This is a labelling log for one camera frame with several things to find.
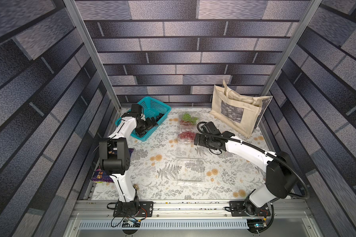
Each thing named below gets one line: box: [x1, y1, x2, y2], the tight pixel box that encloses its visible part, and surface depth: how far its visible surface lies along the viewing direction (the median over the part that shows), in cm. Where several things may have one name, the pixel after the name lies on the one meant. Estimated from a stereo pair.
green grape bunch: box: [181, 112, 199, 124], surface depth 109 cm
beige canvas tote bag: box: [210, 79, 273, 139], surface depth 97 cm
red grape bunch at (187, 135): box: [179, 131, 196, 140], surface depth 102 cm
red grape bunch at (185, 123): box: [179, 119, 193, 127], surface depth 108 cm
